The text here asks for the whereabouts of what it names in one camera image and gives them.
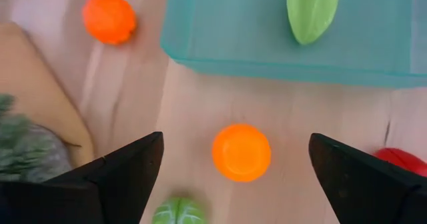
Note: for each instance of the light green toy starfruit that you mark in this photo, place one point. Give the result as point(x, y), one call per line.
point(312, 12)

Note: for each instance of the red toy tomato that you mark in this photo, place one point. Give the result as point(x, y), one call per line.
point(405, 160)

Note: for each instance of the ribbed orange toy pumpkin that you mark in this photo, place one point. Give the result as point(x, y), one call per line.
point(109, 19)

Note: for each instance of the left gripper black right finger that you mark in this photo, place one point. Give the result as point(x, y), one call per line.
point(367, 190)

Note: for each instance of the teal translucent plastic container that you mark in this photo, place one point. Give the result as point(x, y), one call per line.
point(250, 34)

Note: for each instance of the green toy cabbage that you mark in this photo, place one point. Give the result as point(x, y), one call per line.
point(178, 212)

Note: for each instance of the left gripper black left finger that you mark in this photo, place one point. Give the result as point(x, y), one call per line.
point(110, 190)

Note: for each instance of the potted green plant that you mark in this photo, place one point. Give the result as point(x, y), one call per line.
point(26, 150)

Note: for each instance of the smooth orange toy fruit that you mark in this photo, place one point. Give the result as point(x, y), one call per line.
point(241, 152)

